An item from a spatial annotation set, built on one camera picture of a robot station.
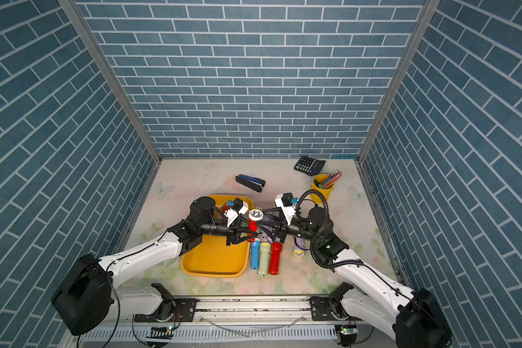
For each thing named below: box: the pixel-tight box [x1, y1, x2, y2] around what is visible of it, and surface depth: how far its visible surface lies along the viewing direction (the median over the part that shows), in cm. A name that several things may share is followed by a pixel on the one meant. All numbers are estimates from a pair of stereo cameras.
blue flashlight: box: [250, 237, 261, 270], surface depth 84 cm
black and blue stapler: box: [234, 174, 267, 193], surface depth 111 cm
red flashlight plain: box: [269, 242, 283, 276], surface depth 86 cm
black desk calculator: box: [293, 155, 326, 177], surface depth 118 cm
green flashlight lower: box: [258, 242, 272, 277], surface depth 84 cm
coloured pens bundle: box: [313, 168, 343, 190], surface depth 97 cm
